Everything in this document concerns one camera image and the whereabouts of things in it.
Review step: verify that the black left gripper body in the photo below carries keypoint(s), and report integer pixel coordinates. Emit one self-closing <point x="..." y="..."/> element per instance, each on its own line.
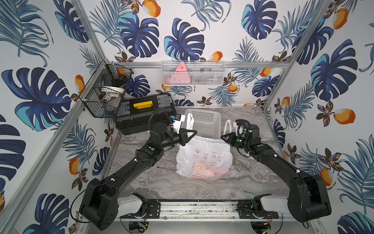
<point x="182" y="138"/>

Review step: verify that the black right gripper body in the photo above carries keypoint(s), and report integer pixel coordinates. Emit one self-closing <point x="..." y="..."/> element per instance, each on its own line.
<point x="240" y="142"/>

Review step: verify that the white printed plastic bag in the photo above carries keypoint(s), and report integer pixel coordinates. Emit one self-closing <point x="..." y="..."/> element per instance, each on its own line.
<point x="200" y="153"/>

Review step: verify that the pink peach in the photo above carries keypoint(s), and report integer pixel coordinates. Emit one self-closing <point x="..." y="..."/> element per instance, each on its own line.
<point x="213" y="173"/>

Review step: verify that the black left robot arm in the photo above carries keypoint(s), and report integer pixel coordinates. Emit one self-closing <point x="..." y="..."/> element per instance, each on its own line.
<point x="101" y="204"/>

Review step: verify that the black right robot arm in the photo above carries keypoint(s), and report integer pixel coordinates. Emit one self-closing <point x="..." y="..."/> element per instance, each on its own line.
<point x="308" y="197"/>

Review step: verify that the white perforated plastic basket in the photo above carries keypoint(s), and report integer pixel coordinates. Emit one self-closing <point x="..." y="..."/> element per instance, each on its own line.
<point x="207" y="123"/>

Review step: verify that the black yellow toolbox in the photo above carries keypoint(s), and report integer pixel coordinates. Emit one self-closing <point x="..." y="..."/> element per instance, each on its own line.
<point x="133" y="115"/>

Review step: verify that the pink triangle card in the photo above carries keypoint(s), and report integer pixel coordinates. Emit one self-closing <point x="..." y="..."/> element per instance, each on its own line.
<point x="180" y="75"/>

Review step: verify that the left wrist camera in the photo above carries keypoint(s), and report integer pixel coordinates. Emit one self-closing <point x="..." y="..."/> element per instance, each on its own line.
<point x="177" y="121"/>

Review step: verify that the clear wall shelf basket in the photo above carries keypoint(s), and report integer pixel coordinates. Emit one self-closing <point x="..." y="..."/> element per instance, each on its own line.
<point x="202" y="73"/>

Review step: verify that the aluminium linear rail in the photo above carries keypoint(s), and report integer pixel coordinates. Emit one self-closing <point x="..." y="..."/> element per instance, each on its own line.
<point x="203" y="209"/>

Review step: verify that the black wire mesh basket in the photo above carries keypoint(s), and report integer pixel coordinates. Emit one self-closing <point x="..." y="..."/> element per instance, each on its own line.
<point x="106" y="89"/>

